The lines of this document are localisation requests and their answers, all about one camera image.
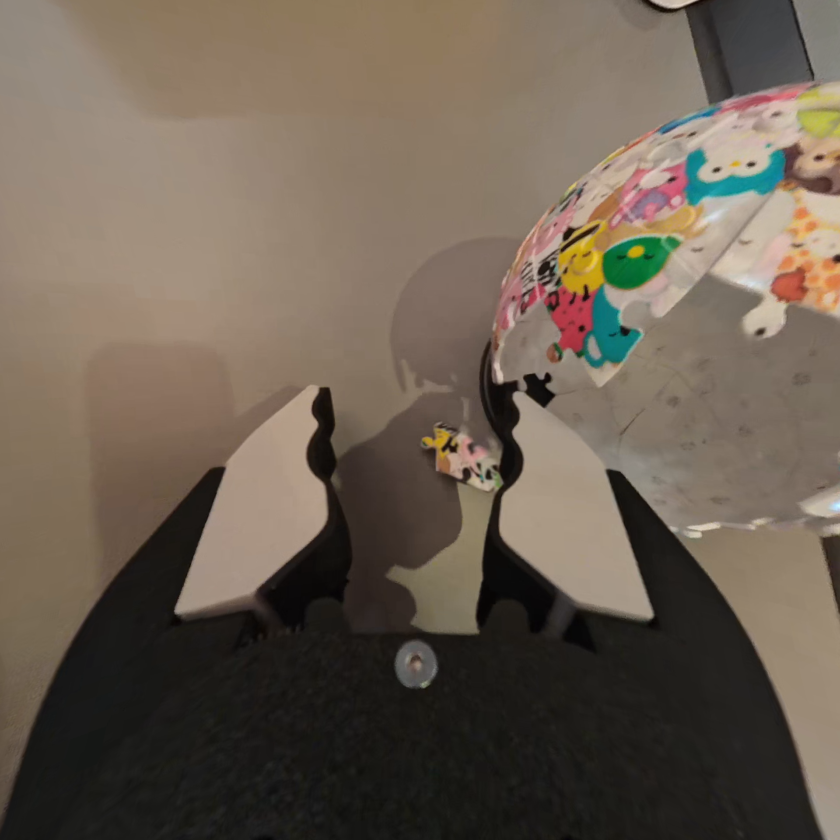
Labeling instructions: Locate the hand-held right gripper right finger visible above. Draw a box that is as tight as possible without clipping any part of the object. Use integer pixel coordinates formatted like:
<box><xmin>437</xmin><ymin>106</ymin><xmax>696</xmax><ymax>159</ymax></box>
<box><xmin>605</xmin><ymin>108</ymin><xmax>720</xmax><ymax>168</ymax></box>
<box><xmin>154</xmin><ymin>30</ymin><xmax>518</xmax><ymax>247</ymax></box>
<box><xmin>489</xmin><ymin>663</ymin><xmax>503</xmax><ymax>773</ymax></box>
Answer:
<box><xmin>476</xmin><ymin>391</ymin><xmax>657</xmax><ymax>636</ymax></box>

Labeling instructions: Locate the colourful puzzle piece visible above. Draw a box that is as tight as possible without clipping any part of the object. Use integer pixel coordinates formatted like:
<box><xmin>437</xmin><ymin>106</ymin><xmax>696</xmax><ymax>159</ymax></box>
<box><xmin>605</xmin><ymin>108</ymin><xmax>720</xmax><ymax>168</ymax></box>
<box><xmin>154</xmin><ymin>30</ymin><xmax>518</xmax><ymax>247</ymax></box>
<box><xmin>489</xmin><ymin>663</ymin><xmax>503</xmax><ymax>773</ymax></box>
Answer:
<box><xmin>420</xmin><ymin>423</ymin><xmax>505</xmax><ymax>492</ymax></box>

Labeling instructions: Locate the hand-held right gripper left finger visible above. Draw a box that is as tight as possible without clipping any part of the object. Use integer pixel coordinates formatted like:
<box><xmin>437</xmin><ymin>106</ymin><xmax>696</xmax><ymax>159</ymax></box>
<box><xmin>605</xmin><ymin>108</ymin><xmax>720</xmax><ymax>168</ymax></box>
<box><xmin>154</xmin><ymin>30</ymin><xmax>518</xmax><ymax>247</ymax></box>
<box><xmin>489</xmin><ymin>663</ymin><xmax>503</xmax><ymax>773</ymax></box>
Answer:
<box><xmin>174</xmin><ymin>386</ymin><xmax>354</xmax><ymax>624</ymax></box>

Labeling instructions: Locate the black ball stand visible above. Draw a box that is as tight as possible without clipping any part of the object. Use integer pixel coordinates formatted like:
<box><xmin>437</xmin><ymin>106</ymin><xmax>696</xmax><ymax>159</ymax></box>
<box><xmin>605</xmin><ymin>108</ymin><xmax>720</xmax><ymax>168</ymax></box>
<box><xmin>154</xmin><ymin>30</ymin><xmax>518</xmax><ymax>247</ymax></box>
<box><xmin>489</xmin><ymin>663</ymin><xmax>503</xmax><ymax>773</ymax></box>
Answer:
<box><xmin>479</xmin><ymin>340</ymin><xmax>521</xmax><ymax>435</ymax></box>

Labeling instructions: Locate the colourful puzzle ball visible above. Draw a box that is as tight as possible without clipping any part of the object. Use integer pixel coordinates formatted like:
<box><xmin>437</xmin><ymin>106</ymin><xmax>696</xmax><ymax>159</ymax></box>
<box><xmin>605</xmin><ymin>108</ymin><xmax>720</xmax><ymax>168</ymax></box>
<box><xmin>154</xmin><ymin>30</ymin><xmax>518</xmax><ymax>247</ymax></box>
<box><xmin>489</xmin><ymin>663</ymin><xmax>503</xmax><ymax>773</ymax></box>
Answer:
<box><xmin>491</xmin><ymin>82</ymin><xmax>840</xmax><ymax>539</ymax></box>

